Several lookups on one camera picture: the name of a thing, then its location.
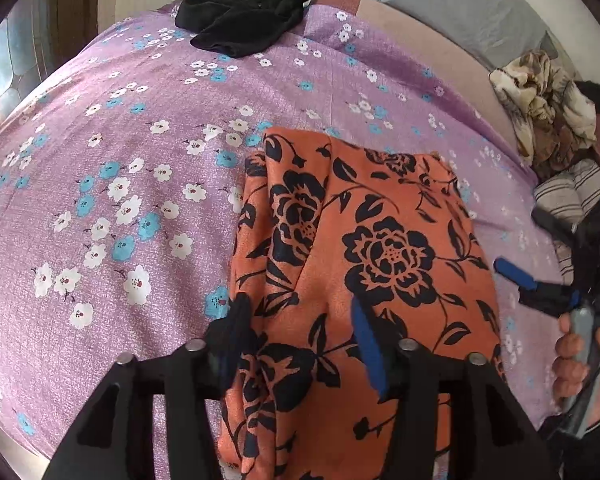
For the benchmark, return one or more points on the orange floral garment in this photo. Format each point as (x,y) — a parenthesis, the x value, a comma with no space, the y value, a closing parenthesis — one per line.
(380,210)

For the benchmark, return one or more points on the black cloth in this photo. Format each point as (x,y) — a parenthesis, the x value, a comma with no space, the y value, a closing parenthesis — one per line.
(240,15)

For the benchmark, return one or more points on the person's right hand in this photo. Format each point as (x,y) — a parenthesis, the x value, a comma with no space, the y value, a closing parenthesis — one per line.
(566,365)

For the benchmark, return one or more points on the stained glass window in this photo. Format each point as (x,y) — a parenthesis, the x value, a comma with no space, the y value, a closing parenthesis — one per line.
(10,60)

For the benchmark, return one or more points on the striped cloth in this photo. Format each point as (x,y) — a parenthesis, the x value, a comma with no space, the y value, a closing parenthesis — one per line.
(570,185)

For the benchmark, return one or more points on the grey pillow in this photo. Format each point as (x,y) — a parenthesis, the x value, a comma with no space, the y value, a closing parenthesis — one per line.
(455,5)

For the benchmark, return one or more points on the beige brown printed blanket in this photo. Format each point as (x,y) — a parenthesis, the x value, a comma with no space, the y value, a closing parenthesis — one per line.
(540,95)

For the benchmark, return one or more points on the purple floral bedsheet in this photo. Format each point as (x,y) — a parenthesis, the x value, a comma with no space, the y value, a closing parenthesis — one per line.
(130,135)

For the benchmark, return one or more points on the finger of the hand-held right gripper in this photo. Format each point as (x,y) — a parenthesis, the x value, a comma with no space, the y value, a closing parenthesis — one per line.
(515,272)
(552,225)

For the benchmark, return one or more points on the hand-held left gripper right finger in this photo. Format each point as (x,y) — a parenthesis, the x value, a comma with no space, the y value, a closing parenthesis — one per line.
(372,350)

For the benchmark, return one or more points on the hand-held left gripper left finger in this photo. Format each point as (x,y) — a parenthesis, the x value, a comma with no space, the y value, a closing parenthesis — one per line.
(225,340)

